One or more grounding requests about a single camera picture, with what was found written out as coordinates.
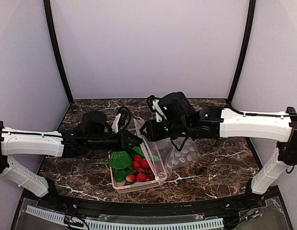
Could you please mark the green toy cucumber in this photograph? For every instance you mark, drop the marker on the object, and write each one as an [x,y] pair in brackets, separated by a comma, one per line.
[155,158]

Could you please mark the pink plastic basket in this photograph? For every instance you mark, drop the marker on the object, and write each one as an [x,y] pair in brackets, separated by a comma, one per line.
[160,177]

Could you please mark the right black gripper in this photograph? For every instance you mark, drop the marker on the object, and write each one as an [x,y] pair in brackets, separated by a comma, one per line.
[151,130]

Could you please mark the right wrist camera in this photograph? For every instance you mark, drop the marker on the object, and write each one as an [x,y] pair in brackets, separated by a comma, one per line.
[153,104]

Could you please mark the green toy bell pepper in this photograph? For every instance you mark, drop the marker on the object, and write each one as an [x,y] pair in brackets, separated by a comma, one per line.
[138,151]

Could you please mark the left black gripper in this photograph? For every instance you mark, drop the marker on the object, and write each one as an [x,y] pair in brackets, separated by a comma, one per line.
[124,140]

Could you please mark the black frame post right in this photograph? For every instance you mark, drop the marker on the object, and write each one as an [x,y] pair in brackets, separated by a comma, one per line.
[243,50]

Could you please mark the red toy strawberry bunch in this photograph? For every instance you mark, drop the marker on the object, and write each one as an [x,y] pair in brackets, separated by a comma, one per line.
[142,171]

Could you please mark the clear zip top bag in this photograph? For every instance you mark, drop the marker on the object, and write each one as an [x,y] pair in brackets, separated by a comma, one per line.
[174,154]

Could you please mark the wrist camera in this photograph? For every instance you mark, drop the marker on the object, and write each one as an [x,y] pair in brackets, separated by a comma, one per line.
[121,119]
[153,104]

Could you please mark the black frame post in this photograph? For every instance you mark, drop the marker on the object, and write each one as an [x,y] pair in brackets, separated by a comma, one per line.
[56,51]
[243,50]

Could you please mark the white slotted cable duct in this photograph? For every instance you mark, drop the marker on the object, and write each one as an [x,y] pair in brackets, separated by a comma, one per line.
[112,222]

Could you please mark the black frame post left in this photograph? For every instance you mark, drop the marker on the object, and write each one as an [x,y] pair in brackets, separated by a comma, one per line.
[56,51]

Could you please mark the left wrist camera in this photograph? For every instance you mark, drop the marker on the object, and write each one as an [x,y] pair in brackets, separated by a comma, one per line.
[121,119]

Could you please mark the toy bok choy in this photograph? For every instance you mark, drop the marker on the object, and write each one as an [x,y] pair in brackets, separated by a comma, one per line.
[120,160]

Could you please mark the black front frame rail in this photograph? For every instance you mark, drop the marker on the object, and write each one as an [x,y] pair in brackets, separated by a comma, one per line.
[85,199]

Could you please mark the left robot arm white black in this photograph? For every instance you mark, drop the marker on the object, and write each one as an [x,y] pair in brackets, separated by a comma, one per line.
[93,133]

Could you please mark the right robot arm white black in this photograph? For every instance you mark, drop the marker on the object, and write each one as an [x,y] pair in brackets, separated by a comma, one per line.
[176,118]

